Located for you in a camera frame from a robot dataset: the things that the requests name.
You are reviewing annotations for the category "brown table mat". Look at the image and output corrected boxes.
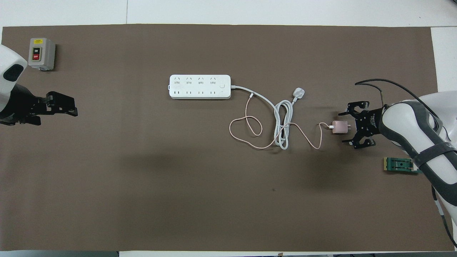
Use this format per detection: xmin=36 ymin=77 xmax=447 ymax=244
xmin=0 ymin=24 xmax=456 ymax=252

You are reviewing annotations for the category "grey on-off switch box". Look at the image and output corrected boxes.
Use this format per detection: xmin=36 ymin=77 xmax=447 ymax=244
xmin=29 ymin=38 xmax=56 ymax=71

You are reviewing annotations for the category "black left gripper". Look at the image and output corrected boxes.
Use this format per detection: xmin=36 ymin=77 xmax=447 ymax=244
xmin=0 ymin=85 xmax=79 ymax=125

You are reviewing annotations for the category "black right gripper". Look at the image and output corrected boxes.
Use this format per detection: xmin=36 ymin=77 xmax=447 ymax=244
xmin=337 ymin=101 xmax=384 ymax=150

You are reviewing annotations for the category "pink charging cable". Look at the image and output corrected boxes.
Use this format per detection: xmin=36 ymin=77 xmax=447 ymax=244
xmin=229 ymin=92 xmax=334 ymax=150

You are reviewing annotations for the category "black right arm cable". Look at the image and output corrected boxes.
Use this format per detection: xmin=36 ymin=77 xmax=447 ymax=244
xmin=355 ymin=79 xmax=441 ymax=118

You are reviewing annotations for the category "white power strip cord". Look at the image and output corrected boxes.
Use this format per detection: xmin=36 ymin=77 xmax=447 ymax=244
xmin=230 ymin=85 xmax=306 ymax=150

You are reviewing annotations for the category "green knife switch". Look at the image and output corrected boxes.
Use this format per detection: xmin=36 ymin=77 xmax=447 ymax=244
xmin=383 ymin=157 xmax=423 ymax=175

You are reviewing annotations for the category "white power strip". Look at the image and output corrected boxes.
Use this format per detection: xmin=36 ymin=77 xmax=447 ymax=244
xmin=169 ymin=74 xmax=232 ymax=100

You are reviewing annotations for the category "pink charger block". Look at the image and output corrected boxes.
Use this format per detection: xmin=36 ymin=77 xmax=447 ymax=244
xmin=331 ymin=121 xmax=352 ymax=135

